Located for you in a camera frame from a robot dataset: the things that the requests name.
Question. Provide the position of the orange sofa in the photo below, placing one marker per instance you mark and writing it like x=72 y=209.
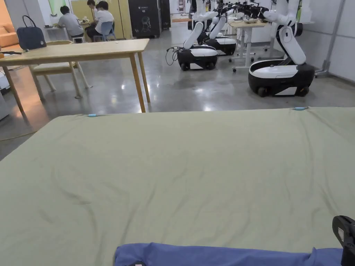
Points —
x=7 y=37

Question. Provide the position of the bed with pale green sheet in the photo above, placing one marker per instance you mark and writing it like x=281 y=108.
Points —
x=177 y=180

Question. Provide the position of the white-legged wooden desk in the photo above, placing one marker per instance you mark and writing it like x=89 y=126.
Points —
x=248 y=25

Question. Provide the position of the white wheeled robot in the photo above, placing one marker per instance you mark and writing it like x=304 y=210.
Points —
x=198 y=54
x=222 y=41
x=280 y=73

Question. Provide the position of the blue garment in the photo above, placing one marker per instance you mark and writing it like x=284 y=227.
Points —
x=210 y=256

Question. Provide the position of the black cabinet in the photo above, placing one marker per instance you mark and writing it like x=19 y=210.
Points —
x=144 y=19

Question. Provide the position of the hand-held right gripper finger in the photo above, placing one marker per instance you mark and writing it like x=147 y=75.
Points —
x=344 y=230

